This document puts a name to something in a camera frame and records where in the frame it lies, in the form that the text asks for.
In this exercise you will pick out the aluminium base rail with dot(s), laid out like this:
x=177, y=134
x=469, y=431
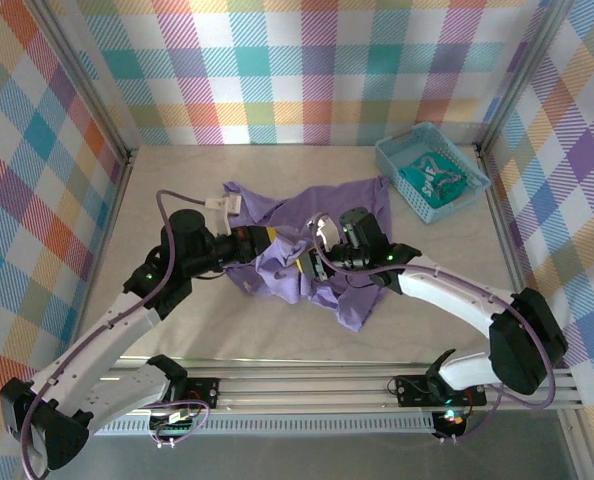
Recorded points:
x=302, y=390

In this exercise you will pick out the purple t-shirt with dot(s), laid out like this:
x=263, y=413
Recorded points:
x=327, y=200

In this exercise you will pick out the aluminium frame post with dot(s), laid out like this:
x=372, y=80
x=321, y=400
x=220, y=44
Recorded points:
x=522, y=75
x=84, y=85

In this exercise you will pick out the light blue plastic basket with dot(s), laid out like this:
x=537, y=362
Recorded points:
x=392, y=150

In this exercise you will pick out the aluminium right frame post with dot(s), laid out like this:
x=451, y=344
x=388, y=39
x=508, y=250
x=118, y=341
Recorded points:
x=522, y=75

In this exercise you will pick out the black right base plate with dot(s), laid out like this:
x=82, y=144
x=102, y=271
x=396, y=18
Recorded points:
x=412, y=390

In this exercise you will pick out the aluminium right side rail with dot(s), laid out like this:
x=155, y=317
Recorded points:
x=507, y=235

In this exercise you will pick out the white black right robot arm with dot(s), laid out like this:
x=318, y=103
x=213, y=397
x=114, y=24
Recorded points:
x=452, y=295

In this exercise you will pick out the aluminium left frame post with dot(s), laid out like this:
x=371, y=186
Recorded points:
x=84, y=85

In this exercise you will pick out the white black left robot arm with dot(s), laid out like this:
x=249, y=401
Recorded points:
x=102, y=335

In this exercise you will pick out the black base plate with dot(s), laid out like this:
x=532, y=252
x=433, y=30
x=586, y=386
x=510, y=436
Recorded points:
x=204, y=392
x=412, y=390

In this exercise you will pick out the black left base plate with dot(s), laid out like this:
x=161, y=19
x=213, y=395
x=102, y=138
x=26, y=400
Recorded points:
x=204, y=392

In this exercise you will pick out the aluminium left side rail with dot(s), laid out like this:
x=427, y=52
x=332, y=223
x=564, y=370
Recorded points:
x=112, y=225

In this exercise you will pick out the teal folded shirt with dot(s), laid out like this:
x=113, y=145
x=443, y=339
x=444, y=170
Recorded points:
x=432, y=180

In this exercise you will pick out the right controller board with lights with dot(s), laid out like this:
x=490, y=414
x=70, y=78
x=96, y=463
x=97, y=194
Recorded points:
x=452, y=420

